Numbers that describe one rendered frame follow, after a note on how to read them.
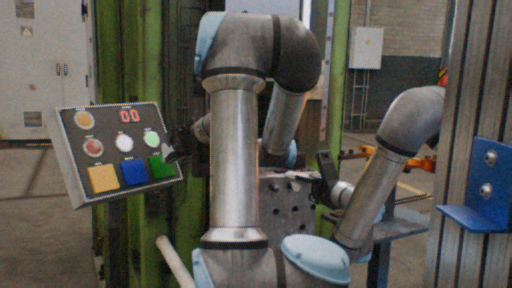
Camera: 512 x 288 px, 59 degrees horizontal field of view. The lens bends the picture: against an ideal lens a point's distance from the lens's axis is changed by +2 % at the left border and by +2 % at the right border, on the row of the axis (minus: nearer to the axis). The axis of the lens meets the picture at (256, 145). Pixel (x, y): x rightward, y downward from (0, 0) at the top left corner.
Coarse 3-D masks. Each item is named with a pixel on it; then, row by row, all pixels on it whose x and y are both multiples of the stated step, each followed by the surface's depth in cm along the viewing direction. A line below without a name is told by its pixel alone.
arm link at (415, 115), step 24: (408, 96) 96; (432, 96) 95; (384, 120) 97; (408, 120) 93; (432, 120) 94; (384, 144) 96; (408, 144) 94; (384, 168) 97; (360, 192) 102; (384, 192) 100; (360, 216) 102; (336, 240) 107; (360, 240) 105
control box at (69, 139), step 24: (48, 120) 127; (72, 120) 125; (96, 120) 130; (120, 120) 136; (144, 120) 142; (72, 144) 123; (144, 144) 139; (168, 144) 146; (72, 168) 121; (120, 168) 130; (72, 192) 123; (120, 192) 127; (144, 192) 142
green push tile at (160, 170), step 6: (156, 156) 140; (162, 156) 141; (150, 162) 137; (156, 162) 139; (162, 162) 140; (156, 168) 138; (162, 168) 139; (168, 168) 141; (156, 174) 137; (162, 174) 139; (168, 174) 140; (174, 174) 142
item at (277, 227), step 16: (208, 160) 190; (272, 176) 170; (208, 192) 198; (272, 192) 171; (288, 192) 174; (208, 208) 199; (272, 208) 172; (288, 208) 175; (304, 208) 179; (208, 224) 200; (272, 224) 174; (288, 224) 177; (304, 224) 180; (272, 240) 175
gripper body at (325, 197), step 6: (318, 174) 137; (318, 180) 132; (312, 186) 137; (318, 186) 132; (330, 186) 127; (312, 192) 137; (318, 192) 132; (324, 192) 133; (330, 192) 126; (318, 198) 133; (324, 198) 132; (330, 198) 127; (318, 204) 133; (324, 204) 133; (330, 204) 130
